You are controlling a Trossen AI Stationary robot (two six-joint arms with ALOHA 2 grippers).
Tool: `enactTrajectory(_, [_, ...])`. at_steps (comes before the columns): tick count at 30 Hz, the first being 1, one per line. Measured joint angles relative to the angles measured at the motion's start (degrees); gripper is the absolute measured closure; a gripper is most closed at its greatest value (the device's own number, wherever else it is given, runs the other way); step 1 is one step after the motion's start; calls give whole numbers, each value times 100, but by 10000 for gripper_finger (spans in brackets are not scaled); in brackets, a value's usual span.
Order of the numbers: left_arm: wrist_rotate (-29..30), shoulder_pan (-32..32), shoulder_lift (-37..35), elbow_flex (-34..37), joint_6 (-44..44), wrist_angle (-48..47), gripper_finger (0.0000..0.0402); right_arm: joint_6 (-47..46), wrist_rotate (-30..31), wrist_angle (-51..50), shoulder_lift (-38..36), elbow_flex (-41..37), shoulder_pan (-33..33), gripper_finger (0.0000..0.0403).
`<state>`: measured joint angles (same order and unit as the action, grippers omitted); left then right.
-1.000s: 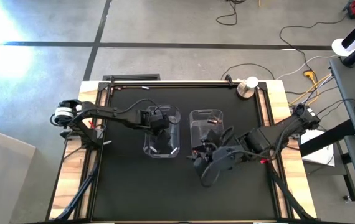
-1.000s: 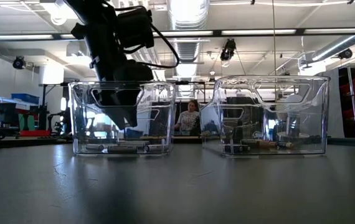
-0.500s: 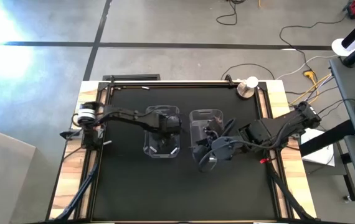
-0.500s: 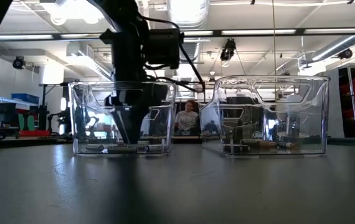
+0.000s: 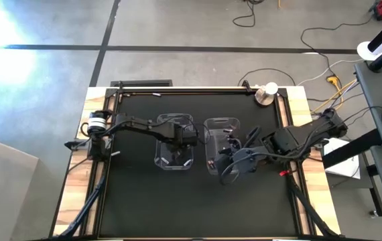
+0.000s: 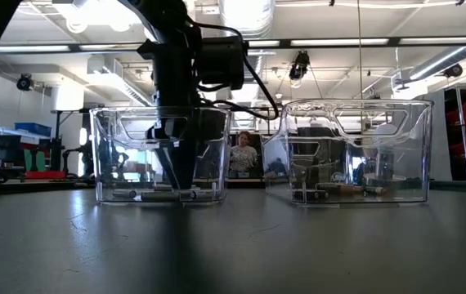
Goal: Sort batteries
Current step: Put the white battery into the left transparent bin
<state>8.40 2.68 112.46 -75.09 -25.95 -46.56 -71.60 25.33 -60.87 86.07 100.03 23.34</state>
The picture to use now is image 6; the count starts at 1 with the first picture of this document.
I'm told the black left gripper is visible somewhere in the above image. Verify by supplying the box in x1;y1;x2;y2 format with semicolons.
137;38;204;191

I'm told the clear plastic bin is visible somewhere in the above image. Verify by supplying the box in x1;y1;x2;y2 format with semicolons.
88;105;234;206
261;99;435;206

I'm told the person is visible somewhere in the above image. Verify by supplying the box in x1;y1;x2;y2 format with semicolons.
228;130;259;180

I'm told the red tray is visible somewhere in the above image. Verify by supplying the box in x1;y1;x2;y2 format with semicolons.
23;170;69;180

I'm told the green panel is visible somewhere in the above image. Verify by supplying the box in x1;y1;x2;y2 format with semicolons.
20;147;50;172

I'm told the blue storage crate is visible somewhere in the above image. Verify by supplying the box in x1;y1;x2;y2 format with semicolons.
14;122;53;138

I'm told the black spotlight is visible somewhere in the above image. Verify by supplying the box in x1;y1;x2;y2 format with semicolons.
16;73;34;92
443;63;464;79
288;50;311;82

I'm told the white curtain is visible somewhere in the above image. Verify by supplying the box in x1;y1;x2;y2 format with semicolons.
431;89;454;182

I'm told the white rectangular air duct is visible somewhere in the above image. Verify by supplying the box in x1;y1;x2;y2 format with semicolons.
85;55;155;108

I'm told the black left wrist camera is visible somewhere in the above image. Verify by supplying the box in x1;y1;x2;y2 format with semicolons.
196;36;246;91

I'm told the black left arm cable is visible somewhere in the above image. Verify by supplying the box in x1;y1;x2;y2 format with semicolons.
186;19;280;123

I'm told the black aluminium table frame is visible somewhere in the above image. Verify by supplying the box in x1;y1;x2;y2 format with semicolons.
0;179;466;199

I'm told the silver round ventilation duct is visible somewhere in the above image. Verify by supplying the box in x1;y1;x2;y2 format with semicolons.
218;0;277;103

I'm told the black frame crossbar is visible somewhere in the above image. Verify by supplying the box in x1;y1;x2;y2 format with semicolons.
0;37;466;54

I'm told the silver slanted duct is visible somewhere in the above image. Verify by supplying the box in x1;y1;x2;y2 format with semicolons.
407;44;466;82

